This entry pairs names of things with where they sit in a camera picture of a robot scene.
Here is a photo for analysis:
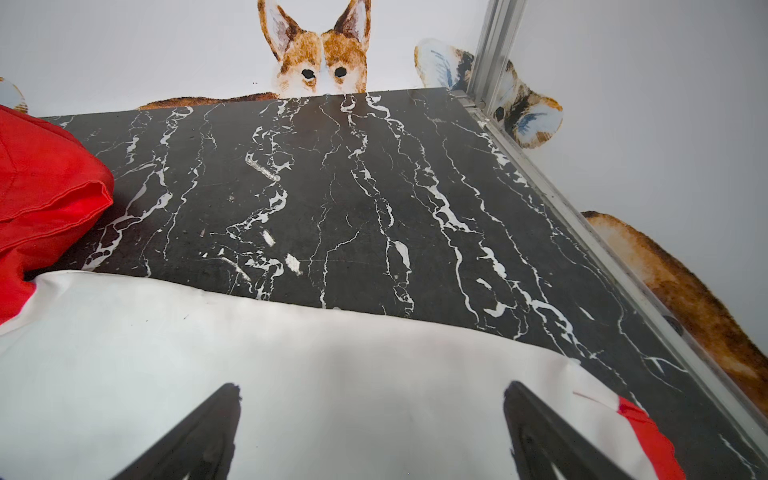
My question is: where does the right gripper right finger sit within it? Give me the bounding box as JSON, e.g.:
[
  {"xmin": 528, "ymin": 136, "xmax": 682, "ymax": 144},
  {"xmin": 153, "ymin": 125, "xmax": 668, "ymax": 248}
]
[{"xmin": 503, "ymin": 381, "xmax": 629, "ymax": 480}]

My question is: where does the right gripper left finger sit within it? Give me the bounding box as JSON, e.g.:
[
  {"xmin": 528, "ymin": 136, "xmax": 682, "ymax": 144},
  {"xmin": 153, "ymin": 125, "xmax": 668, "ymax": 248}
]
[{"xmin": 116, "ymin": 383, "xmax": 241, "ymax": 479}]

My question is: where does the rainbow hooded kids jacket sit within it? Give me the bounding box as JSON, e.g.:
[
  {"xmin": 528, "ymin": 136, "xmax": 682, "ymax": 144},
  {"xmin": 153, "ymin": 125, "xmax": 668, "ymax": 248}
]
[{"xmin": 1, "ymin": 108, "xmax": 685, "ymax": 479}]

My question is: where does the aluminium cage frame post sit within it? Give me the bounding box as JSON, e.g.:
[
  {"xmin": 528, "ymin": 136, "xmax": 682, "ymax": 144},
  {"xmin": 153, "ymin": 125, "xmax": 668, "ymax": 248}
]
[{"xmin": 455, "ymin": 1, "xmax": 767, "ymax": 460}]

